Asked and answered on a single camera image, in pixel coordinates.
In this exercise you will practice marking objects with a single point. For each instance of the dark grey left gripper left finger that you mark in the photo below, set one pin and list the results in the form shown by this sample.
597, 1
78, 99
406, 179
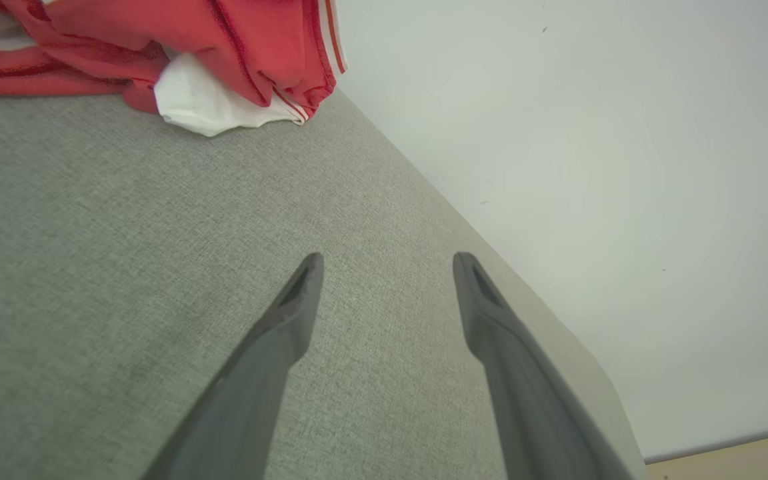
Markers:
250, 400

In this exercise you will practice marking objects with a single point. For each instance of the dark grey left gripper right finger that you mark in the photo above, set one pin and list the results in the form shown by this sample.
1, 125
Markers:
530, 400

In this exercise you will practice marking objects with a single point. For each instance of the red basketball jersey white sleeves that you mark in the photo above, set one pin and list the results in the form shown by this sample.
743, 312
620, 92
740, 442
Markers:
257, 40

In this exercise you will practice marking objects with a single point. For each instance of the red shorts white stripe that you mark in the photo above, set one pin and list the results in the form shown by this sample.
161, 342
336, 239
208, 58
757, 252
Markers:
24, 76

